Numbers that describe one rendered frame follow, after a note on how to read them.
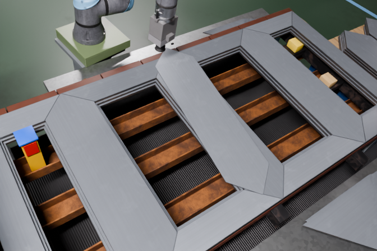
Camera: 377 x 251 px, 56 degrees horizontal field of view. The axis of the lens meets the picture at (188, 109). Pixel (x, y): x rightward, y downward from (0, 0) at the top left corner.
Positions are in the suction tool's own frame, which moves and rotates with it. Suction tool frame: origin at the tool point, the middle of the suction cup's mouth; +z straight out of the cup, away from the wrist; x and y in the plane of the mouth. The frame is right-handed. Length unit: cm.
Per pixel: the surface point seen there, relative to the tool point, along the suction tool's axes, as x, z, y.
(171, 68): -5.7, 8.1, 2.2
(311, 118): -61, 8, 23
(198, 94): -22.5, 8.3, -0.8
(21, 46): 135, 93, 11
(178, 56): -2.8, 7.7, 9.8
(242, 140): -47.2, 8.5, -6.6
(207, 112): -30.1, 8.5, -5.3
